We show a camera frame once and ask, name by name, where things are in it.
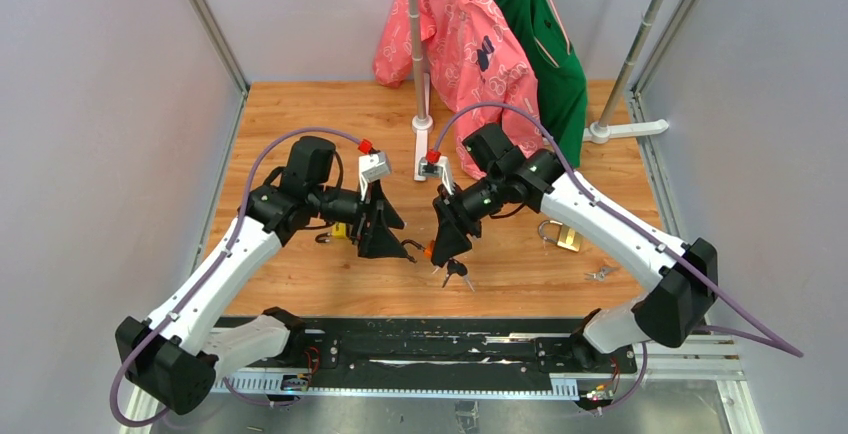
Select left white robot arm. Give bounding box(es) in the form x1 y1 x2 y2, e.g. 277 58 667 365
115 128 407 415

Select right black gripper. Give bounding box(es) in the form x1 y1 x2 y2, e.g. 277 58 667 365
432 170 508 264

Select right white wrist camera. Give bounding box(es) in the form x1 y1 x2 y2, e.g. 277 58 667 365
417 155 457 195

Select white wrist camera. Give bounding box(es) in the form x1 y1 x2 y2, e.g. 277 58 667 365
417 155 457 195
358 151 392 200

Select purple cable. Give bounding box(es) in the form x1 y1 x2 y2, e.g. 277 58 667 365
109 127 374 429
423 102 804 412

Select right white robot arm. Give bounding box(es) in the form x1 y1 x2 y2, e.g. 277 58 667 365
429 123 718 372

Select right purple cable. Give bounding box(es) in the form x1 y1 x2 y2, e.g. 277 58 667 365
423 102 804 412

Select black orange-lock keys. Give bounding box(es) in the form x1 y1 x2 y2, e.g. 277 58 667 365
442 258 475 292

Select silver brass-lock keys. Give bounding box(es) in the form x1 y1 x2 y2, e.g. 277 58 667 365
584 266 619 282

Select pink patterned jacket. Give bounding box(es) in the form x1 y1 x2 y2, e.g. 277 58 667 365
372 0 548 182

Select white clothes rack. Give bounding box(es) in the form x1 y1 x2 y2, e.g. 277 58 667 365
407 0 669 182

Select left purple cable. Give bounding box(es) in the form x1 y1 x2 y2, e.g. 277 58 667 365
109 127 374 429

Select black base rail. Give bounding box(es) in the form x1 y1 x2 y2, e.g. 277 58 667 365
213 317 648 409

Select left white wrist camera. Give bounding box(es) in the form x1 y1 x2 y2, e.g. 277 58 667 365
358 151 392 200

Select green shirt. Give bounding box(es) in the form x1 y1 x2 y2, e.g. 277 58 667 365
494 0 588 168

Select brass padlock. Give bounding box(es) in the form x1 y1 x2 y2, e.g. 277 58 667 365
537 220 583 252

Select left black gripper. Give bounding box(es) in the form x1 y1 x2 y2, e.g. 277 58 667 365
309 177 409 257

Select yellow padlock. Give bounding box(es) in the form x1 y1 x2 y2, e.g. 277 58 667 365
314 223 350 244

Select orange padlock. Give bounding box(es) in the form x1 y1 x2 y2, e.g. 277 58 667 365
401 239 435 263

